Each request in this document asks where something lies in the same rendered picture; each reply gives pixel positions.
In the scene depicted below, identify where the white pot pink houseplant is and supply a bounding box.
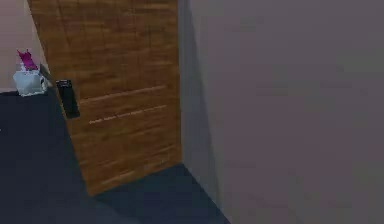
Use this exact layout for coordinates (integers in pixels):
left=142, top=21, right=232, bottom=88
left=12, top=49, right=49, bottom=98

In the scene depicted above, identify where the brown wooden room door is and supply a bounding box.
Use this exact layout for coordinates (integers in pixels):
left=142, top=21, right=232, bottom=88
left=27, top=0, right=183, bottom=197

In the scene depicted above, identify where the black door handle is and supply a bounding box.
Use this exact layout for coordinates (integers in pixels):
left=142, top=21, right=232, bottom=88
left=55, top=79, right=81, bottom=120

